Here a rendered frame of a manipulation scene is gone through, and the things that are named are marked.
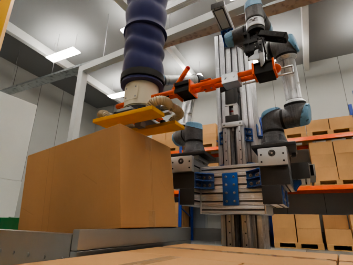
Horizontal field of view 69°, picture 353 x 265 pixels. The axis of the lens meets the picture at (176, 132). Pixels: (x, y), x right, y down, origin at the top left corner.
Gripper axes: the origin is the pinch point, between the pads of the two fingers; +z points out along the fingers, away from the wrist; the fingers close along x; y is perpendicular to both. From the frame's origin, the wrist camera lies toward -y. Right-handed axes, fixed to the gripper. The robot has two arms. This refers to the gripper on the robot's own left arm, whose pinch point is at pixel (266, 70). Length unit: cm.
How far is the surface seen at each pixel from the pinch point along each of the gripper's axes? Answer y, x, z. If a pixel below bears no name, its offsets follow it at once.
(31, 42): 736, -282, -488
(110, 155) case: 59, 20, 32
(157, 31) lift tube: 50, 3, -37
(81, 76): 325, -168, -183
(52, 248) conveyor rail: 65, 35, 65
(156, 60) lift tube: 50, 3, -19
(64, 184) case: 83, 20, 42
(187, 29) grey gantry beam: 114, -161, -191
